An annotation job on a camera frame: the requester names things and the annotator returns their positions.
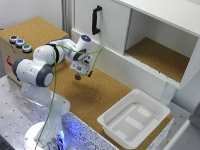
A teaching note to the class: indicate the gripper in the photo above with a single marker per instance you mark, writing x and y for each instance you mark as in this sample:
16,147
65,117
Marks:
82,63

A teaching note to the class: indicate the purple block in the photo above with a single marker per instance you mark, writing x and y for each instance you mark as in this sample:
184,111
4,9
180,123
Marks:
78,76

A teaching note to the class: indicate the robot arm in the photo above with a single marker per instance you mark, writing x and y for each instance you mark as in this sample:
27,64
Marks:
33,71

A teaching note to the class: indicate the white sliding door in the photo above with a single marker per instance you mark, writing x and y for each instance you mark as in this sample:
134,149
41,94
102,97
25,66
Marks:
103,23

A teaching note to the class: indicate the green button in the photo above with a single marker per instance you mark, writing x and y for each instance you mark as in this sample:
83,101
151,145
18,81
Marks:
26,47

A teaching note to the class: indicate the wooden drawer box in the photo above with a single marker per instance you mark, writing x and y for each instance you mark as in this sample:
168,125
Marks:
30,36

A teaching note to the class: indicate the blue button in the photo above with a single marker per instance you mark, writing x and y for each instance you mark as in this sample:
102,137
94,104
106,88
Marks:
20,42

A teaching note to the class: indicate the red button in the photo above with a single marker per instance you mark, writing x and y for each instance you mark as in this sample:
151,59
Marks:
13,39

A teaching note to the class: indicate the white plastic box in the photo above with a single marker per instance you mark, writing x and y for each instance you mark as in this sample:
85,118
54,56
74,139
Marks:
135,118

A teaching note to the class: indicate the white cabinet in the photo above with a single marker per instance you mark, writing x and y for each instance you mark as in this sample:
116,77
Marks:
160,50

